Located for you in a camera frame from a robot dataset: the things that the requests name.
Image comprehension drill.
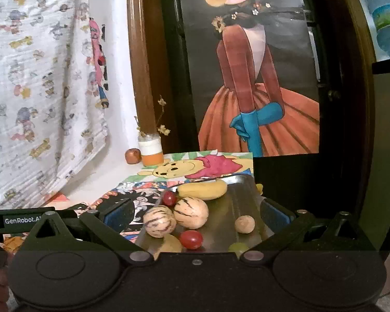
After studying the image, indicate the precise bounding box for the striped pepino melon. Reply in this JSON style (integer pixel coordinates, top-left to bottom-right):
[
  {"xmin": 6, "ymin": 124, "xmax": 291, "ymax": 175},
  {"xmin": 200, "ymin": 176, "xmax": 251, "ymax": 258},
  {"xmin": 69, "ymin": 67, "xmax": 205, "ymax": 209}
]
[
  {"xmin": 143, "ymin": 205, "xmax": 177, "ymax": 238},
  {"xmin": 173, "ymin": 197, "xmax": 209, "ymax": 230}
]

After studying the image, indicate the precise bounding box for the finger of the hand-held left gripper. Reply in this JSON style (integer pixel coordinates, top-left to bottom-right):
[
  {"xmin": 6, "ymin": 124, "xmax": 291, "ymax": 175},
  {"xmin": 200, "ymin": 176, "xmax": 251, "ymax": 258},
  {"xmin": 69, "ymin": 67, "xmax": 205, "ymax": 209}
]
[{"xmin": 55, "ymin": 209, "xmax": 82, "ymax": 222}]

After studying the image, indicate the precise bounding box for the yellow banana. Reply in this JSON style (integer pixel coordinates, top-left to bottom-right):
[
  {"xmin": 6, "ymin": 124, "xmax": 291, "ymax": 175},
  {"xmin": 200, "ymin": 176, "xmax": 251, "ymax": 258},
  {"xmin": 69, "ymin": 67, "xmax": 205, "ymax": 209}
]
[{"xmin": 175, "ymin": 179, "xmax": 228, "ymax": 201}]

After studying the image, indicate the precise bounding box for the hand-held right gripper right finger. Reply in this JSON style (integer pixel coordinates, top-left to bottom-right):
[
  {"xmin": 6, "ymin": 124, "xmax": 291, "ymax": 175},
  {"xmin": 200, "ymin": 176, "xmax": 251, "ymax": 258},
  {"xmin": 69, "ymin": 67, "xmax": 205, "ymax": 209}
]
[{"xmin": 240, "ymin": 198, "xmax": 373, "ymax": 264}]

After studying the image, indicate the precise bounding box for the small brown round fruit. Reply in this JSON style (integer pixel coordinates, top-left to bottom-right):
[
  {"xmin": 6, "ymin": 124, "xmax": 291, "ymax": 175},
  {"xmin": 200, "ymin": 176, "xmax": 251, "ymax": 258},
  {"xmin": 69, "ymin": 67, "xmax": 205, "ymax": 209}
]
[
  {"xmin": 235, "ymin": 215, "xmax": 256, "ymax": 235},
  {"xmin": 153, "ymin": 234, "xmax": 183, "ymax": 254}
]

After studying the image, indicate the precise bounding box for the wall poster orange dress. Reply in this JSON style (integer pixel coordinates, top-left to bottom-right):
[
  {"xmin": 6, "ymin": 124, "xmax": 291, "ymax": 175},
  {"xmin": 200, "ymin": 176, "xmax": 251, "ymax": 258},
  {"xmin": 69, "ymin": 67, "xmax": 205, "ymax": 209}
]
[{"xmin": 178, "ymin": 0, "xmax": 321, "ymax": 158}]

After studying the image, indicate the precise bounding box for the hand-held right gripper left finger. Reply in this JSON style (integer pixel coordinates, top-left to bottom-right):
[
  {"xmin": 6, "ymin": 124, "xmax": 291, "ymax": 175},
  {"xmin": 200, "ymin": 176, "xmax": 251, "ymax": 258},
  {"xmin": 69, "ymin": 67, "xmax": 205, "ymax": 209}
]
[{"xmin": 21, "ymin": 198, "xmax": 153, "ymax": 264}]

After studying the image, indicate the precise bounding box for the dark grey cabinet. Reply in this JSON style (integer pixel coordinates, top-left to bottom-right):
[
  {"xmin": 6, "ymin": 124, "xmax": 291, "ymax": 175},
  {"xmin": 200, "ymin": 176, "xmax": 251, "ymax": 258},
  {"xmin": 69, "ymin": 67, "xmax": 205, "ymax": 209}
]
[{"xmin": 372, "ymin": 60, "xmax": 390, "ymax": 251}]

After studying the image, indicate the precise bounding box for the white and orange jar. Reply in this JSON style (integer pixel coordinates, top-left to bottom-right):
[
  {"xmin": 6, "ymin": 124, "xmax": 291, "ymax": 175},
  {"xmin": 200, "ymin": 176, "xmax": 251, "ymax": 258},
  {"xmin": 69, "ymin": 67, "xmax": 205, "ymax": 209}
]
[{"xmin": 138, "ymin": 133, "xmax": 165, "ymax": 167}]

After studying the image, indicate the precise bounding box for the dried yellow flower sprig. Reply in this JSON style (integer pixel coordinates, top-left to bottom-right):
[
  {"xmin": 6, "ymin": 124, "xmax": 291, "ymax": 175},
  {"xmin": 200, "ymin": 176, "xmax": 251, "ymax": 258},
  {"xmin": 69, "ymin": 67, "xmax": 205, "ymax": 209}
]
[{"xmin": 134, "ymin": 95, "xmax": 171, "ymax": 139}]

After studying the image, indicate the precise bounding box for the small green grape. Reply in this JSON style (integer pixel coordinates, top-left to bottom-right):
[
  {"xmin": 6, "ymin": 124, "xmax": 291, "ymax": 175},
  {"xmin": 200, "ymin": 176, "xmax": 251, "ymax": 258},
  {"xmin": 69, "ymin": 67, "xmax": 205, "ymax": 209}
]
[{"xmin": 228, "ymin": 242, "xmax": 249, "ymax": 256}]

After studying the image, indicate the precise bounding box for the small red apple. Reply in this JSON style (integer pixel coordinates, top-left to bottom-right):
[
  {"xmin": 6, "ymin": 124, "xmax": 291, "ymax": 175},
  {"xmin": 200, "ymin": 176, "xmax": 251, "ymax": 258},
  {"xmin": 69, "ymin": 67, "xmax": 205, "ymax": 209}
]
[{"xmin": 125, "ymin": 148, "xmax": 142, "ymax": 165}]

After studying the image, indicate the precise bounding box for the pink cartoon figure sticker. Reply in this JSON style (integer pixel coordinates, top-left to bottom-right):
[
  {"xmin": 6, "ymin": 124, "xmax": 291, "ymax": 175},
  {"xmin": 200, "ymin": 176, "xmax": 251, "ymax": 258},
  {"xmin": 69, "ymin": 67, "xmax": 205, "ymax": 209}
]
[{"xmin": 89, "ymin": 18, "xmax": 110, "ymax": 109}]

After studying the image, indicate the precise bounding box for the wooden door frame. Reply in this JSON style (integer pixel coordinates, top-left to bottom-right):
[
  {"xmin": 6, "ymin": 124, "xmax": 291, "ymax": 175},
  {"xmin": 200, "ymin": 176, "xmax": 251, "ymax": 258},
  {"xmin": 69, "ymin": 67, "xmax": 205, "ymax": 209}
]
[{"xmin": 127, "ymin": 0, "xmax": 173, "ymax": 157}]

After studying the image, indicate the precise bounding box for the printed white blanket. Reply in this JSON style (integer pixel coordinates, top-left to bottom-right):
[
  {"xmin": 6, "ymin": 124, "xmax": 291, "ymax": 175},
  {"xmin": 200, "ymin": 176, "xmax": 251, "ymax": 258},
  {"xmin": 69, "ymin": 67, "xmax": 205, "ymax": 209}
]
[{"xmin": 0, "ymin": 0, "xmax": 109, "ymax": 209}]

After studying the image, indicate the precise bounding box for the metal tray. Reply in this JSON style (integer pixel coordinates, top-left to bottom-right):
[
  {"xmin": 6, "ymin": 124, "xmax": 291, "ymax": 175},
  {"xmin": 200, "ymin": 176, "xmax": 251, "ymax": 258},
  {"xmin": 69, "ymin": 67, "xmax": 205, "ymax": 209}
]
[{"xmin": 135, "ymin": 174, "xmax": 275, "ymax": 256}]

